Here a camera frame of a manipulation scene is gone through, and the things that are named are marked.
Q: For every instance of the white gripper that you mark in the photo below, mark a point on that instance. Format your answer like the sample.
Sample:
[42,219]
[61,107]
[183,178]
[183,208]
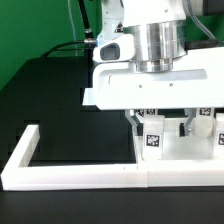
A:
[196,81]

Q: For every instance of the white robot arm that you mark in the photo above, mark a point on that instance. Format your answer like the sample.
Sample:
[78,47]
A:
[151,66]

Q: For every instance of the white L-shaped obstacle fixture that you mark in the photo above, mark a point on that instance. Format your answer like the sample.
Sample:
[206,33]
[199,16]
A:
[18,175]

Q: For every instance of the white AprilTag marker sheet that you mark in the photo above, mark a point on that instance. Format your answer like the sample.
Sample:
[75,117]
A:
[88,98]

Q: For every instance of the white square tabletop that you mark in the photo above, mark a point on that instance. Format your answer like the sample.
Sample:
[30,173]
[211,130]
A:
[175,147]

